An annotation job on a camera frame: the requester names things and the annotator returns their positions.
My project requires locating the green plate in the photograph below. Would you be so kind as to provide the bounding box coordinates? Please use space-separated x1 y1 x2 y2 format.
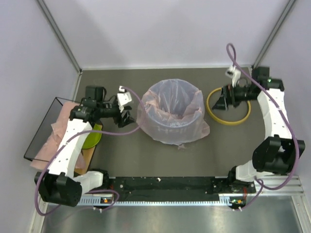
82 124 103 150

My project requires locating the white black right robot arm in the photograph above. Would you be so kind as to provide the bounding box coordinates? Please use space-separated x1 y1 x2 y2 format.
206 66 305 192

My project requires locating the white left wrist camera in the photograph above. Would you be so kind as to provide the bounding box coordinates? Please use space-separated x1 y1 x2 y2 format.
117 86 132 113

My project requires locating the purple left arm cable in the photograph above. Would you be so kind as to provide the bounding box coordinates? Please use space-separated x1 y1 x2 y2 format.
34 87 146 216

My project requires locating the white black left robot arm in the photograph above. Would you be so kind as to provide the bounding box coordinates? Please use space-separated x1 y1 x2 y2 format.
35 85 134 207

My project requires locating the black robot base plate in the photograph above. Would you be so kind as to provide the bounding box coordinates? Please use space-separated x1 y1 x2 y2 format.
103 177 256 202

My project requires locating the pink plastic trash bag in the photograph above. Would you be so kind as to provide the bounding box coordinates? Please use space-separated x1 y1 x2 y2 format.
30 101 78 170
137 79 210 146

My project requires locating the grey slotted cable duct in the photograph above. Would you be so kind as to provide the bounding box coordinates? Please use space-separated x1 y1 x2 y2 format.
77 195 114 206

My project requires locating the yellow bin rim ring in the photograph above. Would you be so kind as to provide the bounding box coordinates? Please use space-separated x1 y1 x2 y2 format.
206 87 252 126

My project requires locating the aluminium frame rail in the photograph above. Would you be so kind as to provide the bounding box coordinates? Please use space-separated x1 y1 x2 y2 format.
30 176 311 233

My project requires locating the blue trash bin yellow rim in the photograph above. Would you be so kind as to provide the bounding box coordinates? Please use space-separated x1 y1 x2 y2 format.
142 79 204 128

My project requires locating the black wire frame shelf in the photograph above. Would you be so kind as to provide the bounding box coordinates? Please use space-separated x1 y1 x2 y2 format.
24 97 79 162

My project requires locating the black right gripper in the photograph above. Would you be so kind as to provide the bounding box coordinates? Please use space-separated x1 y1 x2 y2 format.
210 81 256 111

